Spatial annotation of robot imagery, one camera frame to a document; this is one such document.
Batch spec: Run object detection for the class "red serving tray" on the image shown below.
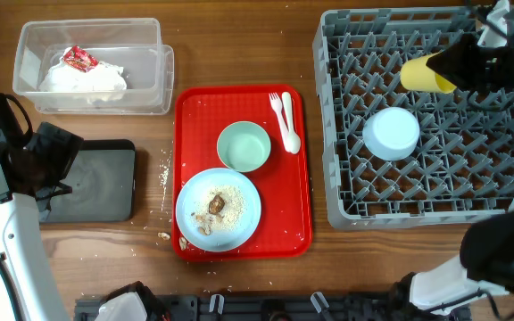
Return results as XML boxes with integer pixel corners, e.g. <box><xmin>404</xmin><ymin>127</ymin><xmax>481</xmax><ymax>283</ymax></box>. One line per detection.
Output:
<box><xmin>171</xmin><ymin>85</ymin><xmax>312</xmax><ymax>261</ymax></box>

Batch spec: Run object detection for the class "grey dishwasher rack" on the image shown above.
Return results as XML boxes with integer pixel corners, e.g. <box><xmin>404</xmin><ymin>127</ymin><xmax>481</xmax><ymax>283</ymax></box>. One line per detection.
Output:
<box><xmin>312</xmin><ymin>7</ymin><xmax>514</xmax><ymax>230</ymax></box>

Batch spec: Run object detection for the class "white plastic fork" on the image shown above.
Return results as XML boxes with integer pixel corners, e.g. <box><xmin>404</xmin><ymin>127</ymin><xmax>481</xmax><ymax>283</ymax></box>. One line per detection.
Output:
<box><xmin>269</xmin><ymin>93</ymin><xmax>288</xmax><ymax>144</ymax></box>

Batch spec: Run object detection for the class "light blue plate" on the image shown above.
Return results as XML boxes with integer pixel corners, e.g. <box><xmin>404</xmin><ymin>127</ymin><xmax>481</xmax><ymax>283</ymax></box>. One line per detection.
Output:
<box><xmin>175</xmin><ymin>168</ymin><xmax>261</xmax><ymax>252</ymax></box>

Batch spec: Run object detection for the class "black plastic bin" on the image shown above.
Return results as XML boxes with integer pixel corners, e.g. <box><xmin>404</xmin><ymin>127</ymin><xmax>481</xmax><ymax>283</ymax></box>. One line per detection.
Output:
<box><xmin>39</xmin><ymin>139</ymin><xmax>137</xmax><ymax>224</ymax></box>

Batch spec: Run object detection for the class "white napkin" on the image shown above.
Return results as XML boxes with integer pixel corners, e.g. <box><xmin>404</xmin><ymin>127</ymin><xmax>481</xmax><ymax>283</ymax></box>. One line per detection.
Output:
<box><xmin>38</xmin><ymin>62</ymin><xmax>128</xmax><ymax>103</ymax></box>

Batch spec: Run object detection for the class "yellow cup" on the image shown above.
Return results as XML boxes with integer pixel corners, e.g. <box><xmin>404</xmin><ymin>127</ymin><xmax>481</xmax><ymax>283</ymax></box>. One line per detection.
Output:
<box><xmin>400</xmin><ymin>53</ymin><xmax>456</xmax><ymax>94</ymax></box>

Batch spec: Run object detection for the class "nut shell scrap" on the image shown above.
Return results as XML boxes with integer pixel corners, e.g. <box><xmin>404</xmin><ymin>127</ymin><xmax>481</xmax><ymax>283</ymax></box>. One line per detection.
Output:
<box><xmin>178</xmin><ymin>236</ymin><xmax>187</xmax><ymax>251</ymax></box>

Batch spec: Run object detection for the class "red snack wrapper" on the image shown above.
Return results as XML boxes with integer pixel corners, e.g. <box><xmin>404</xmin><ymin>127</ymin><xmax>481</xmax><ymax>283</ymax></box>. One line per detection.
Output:
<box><xmin>62</xmin><ymin>45</ymin><xmax>99</xmax><ymax>72</ymax></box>

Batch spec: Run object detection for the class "white plastic spoon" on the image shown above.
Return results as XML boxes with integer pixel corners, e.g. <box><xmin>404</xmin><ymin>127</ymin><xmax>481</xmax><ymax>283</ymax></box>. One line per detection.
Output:
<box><xmin>281</xmin><ymin>92</ymin><xmax>301</xmax><ymax>154</ymax></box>

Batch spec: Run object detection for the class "clear plastic waste bin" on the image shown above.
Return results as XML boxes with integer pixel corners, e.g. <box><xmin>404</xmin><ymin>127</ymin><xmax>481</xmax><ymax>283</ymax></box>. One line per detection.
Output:
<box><xmin>12</xmin><ymin>18</ymin><xmax>174</xmax><ymax>115</ymax></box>

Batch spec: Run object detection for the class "green bowl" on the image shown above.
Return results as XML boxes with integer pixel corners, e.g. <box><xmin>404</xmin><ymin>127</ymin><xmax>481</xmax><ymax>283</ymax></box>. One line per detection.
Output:
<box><xmin>217</xmin><ymin>121</ymin><xmax>271</xmax><ymax>173</ymax></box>

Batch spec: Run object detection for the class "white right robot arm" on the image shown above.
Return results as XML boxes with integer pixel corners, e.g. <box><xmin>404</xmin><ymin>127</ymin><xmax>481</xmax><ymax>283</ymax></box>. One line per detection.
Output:
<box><xmin>387</xmin><ymin>35</ymin><xmax>514</xmax><ymax>319</ymax></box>

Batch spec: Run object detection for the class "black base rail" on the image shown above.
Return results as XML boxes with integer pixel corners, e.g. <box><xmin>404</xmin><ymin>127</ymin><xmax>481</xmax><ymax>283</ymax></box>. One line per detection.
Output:
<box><xmin>74</xmin><ymin>292</ymin><xmax>472</xmax><ymax>321</ymax></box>

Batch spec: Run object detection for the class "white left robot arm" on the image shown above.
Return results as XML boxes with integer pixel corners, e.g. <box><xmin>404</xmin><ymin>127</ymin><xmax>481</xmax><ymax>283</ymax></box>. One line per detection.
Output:
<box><xmin>0</xmin><ymin>122</ymin><xmax>84</xmax><ymax>320</ymax></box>

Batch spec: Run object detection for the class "light blue bowl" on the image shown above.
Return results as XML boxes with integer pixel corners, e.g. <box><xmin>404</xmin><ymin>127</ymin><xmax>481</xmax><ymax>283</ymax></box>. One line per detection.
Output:
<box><xmin>362</xmin><ymin>107</ymin><xmax>420</xmax><ymax>161</ymax></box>

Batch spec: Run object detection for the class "brown food scrap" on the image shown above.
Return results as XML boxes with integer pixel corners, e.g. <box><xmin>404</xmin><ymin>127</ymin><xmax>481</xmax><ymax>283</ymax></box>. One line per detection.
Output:
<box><xmin>208</xmin><ymin>193</ymin><xmax>225</xmax><ymax>215</ymax></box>

